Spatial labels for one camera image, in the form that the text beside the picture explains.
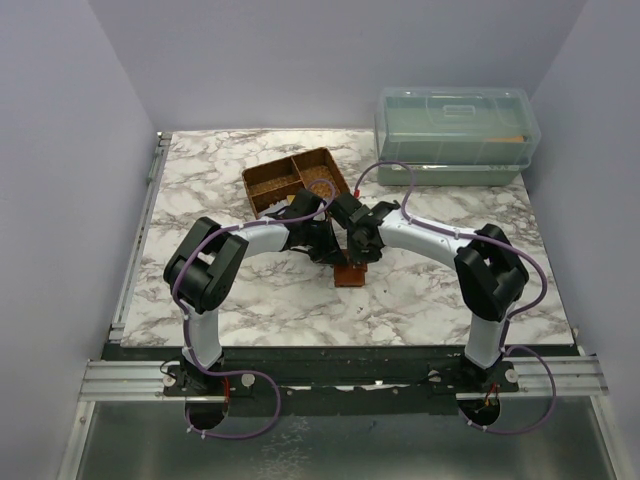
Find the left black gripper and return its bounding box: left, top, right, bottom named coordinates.
left=300, top=218, right=348, bottom=266

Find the brown leather card holder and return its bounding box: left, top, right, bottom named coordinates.
left=333, top=264, right=367, bottom=288

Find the brown woven basket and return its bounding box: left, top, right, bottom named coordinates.
left=242, top=147, right=350, bottom=217

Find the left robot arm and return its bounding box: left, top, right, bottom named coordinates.
left=163, top=188, right=346, bottom=395

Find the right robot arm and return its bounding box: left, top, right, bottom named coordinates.
left=329, top=193, right=529, bottom=392

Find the clear lidded plastic box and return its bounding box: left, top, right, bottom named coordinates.
left=374, top=87, right=541, bottom=186

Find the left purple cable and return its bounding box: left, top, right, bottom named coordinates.
left=172, top=178, right=335, bottom=441

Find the purple cable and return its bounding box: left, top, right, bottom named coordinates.
left=353, top=160, right=557, bottom=436
left=172, top=178, right=335, bottom=441

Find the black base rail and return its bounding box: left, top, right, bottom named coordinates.
left=102, top=342, right=521, bottom=416

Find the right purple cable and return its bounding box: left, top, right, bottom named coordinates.
left=353, top=160, right=557, bottom=436

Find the aluminium side rail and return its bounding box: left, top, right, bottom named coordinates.
left=107, top=132, right=173, bottom=344

